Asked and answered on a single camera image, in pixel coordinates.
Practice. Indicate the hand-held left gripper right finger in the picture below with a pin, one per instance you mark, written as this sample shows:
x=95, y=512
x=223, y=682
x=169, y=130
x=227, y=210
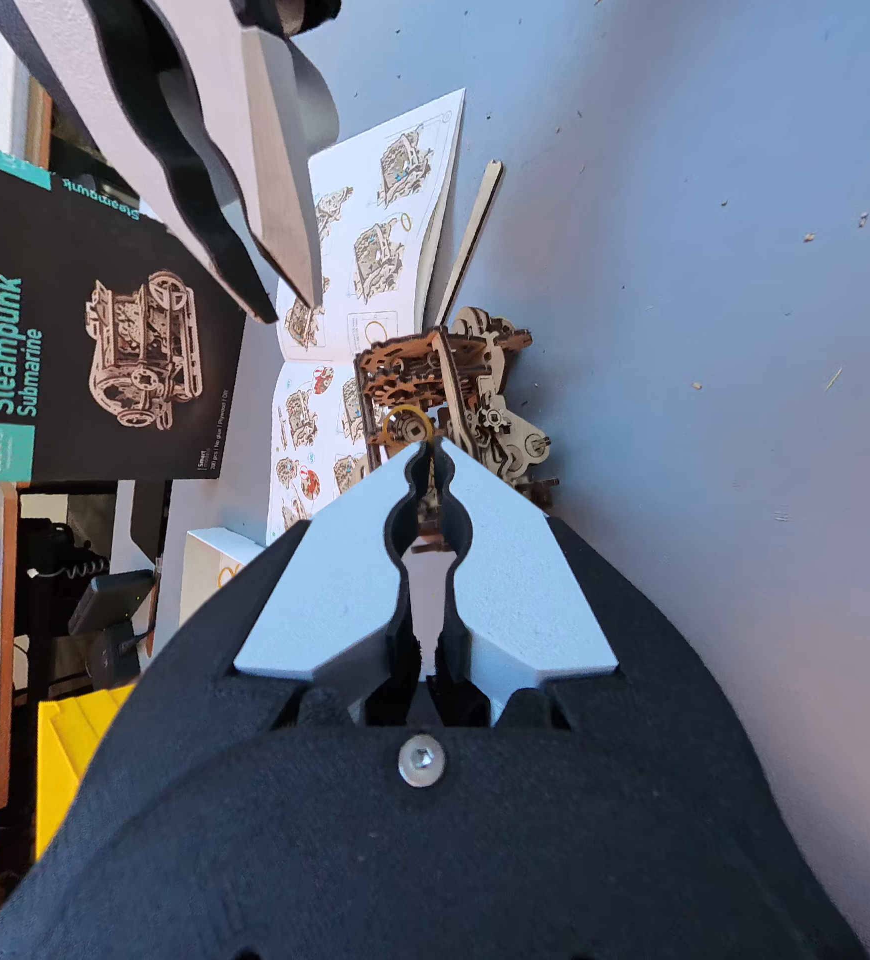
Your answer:
x=532, y=600

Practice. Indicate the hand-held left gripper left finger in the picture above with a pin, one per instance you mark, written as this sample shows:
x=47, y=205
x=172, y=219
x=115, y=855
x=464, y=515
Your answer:
x=322, y=592

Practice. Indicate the flat wooden stick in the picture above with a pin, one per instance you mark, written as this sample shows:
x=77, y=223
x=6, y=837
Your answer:
x=472, y=240

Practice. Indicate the wooden mechanical model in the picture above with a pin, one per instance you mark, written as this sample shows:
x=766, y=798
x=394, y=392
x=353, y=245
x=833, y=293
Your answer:
x=480, y=375

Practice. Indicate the yellow plastic bin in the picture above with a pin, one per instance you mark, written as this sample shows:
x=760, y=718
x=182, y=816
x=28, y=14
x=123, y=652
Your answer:
x=67, y=750

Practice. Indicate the grey desk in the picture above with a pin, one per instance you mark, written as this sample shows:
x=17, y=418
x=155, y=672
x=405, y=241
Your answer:
x=704, y=300

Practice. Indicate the white cardboard box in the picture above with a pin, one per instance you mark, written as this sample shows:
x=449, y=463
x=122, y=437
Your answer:
x=202, y=592

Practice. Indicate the black power adapter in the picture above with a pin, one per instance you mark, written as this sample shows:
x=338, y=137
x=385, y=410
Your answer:
x=105, y=600

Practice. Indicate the illustrated instruction booklet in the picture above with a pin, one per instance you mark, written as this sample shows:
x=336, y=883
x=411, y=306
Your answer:
x=352, y=315

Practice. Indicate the thin yellow rubber band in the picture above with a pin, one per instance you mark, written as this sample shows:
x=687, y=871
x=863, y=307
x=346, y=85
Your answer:
x=402, y=410

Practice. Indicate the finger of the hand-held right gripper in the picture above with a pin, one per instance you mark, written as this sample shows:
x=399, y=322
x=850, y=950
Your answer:
x=79, y=60
x=217, y=90

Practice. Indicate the black model kit box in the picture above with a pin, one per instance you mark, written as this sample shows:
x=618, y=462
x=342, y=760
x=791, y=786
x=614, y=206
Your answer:
x=45, y=240

